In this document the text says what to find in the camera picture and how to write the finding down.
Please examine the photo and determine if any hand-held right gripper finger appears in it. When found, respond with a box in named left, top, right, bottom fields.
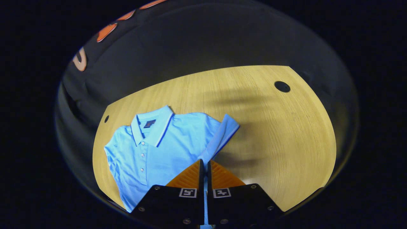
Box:
left=207, top=160, right=284, bottom=226
left=131, top=159, right=204, bottom=226

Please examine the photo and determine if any light blue polo T-shirt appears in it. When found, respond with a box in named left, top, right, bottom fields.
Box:
left=104, top=105, right=240, bottom=227

